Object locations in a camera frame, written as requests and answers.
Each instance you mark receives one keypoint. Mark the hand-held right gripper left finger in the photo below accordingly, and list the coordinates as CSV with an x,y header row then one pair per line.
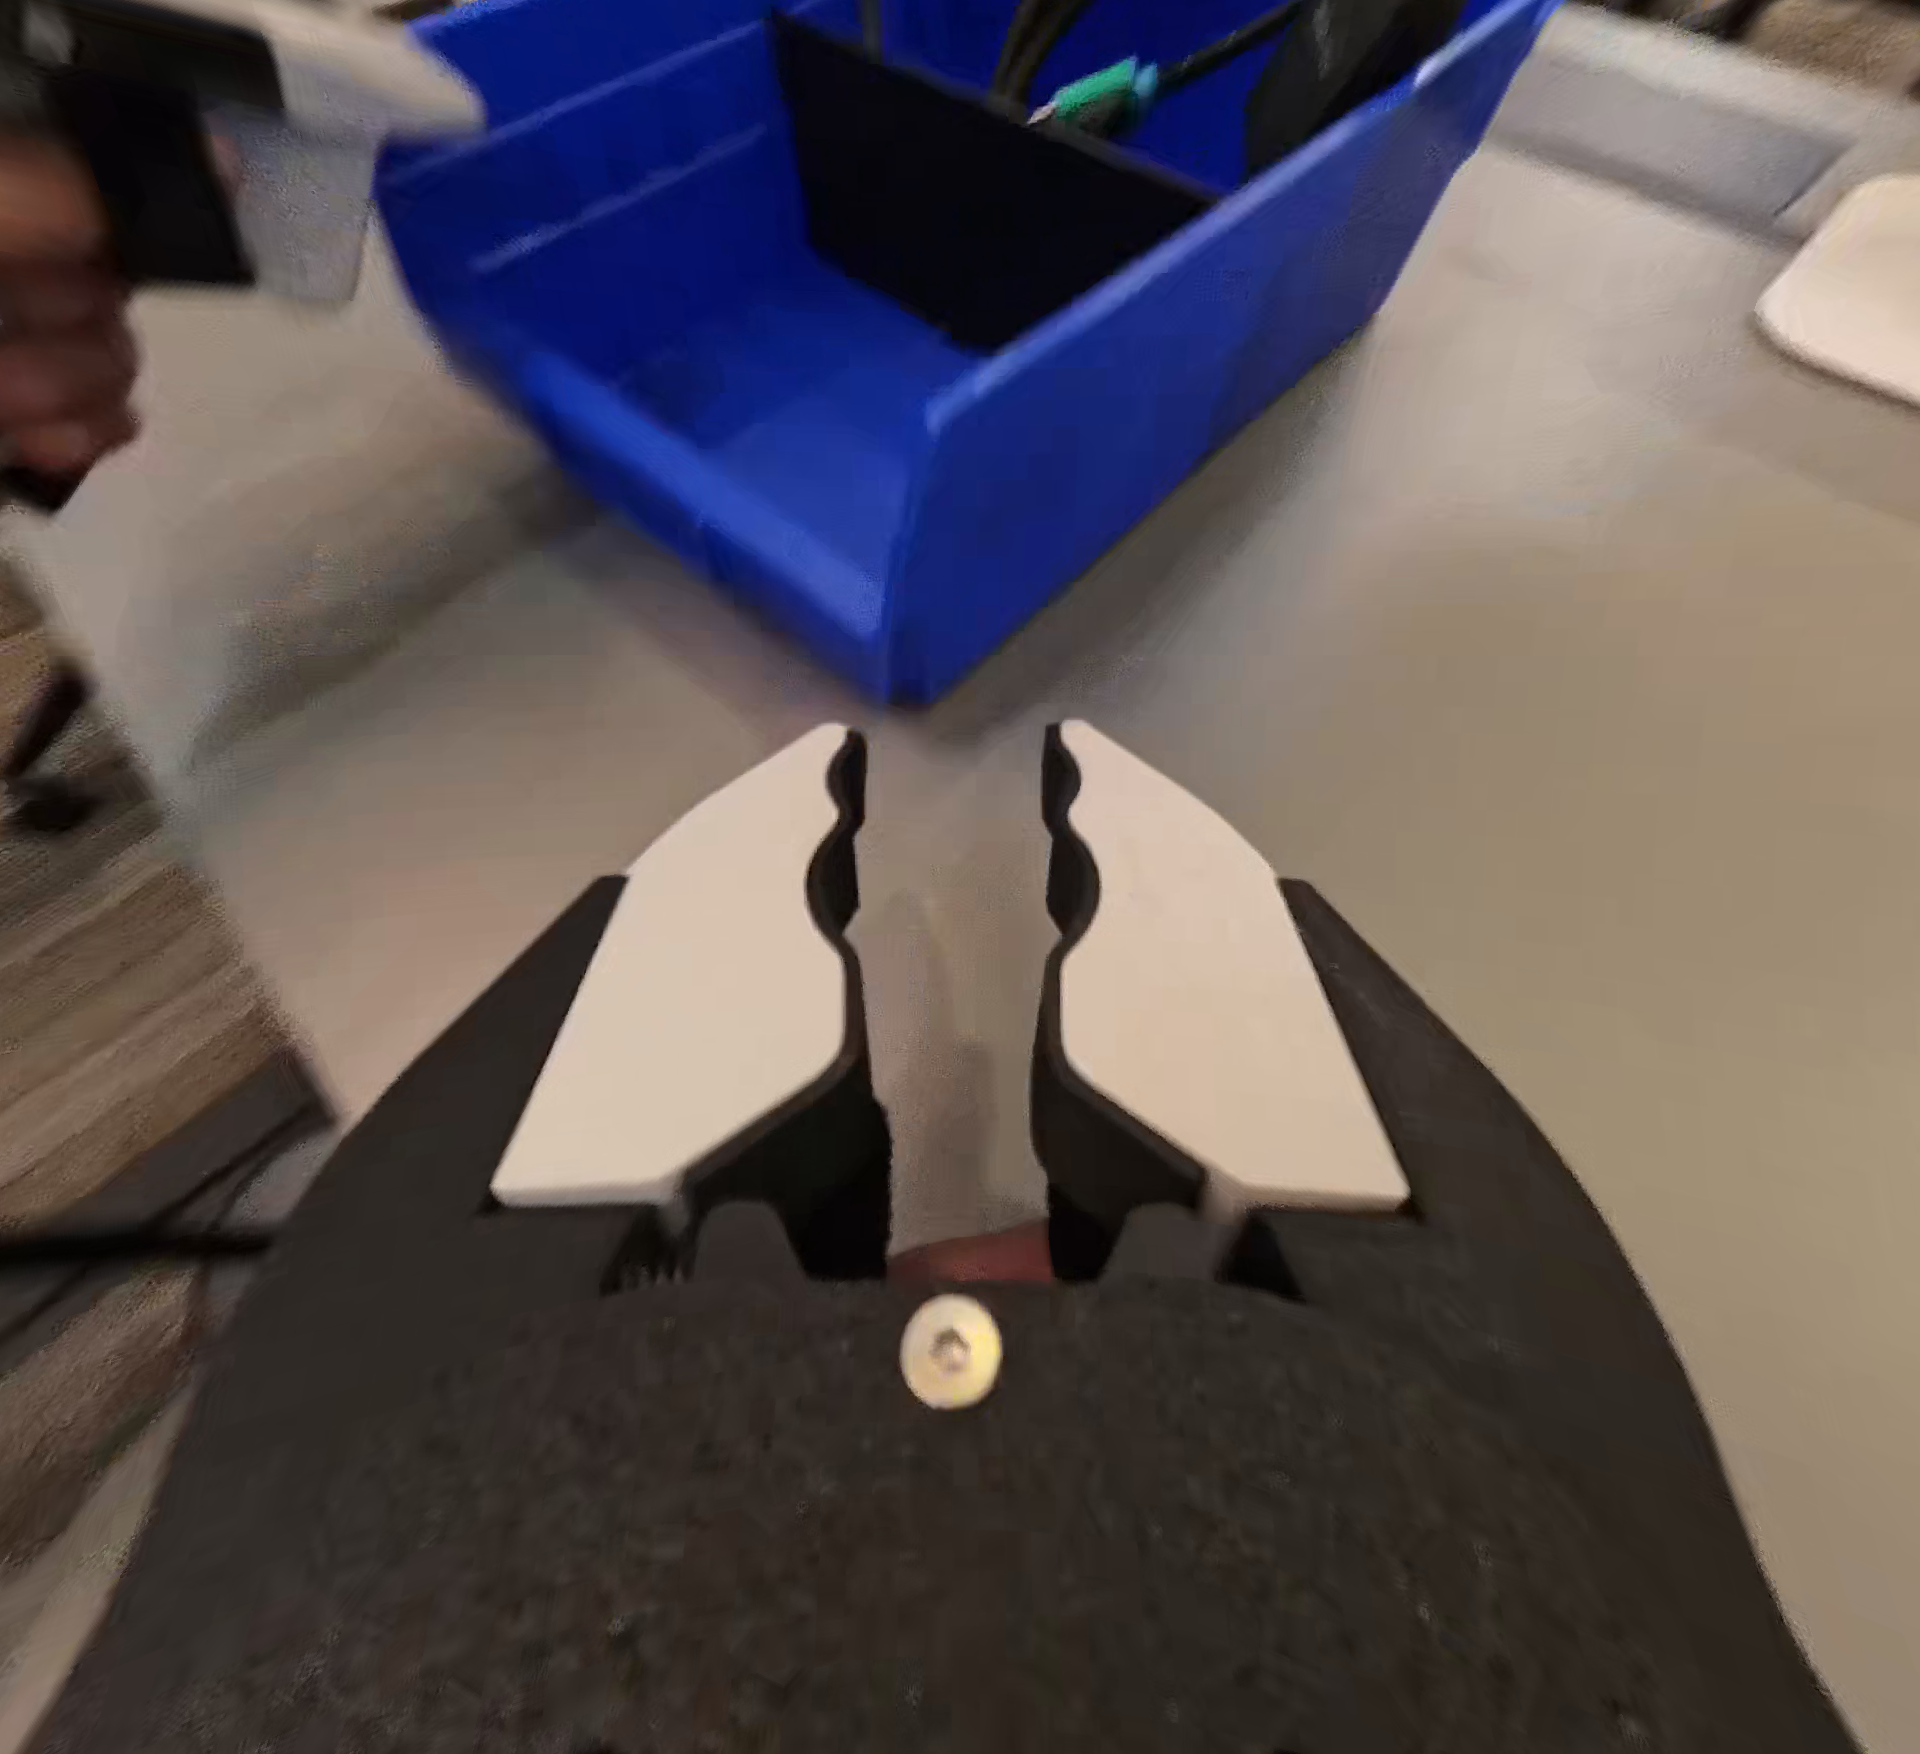
x,y
689,1019

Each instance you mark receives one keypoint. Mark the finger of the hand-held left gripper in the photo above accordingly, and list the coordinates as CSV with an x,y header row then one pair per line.
x,y
300,45

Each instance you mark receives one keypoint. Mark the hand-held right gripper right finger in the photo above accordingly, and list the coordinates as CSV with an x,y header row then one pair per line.
x,y
1214,1019

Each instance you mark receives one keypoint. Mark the blue plastic bin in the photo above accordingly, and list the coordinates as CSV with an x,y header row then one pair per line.
x,y
1049,479

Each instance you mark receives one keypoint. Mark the grey desk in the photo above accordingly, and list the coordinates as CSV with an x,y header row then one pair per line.
x,y
1501,735

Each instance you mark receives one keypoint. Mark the person's left hand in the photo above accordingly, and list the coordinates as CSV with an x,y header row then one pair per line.
x,y
60,343

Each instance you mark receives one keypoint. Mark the black bin divider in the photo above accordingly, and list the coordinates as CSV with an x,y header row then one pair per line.
x,y
960,195

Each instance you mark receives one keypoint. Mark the black adapter box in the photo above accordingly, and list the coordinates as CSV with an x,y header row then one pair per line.
x,y
1349,29

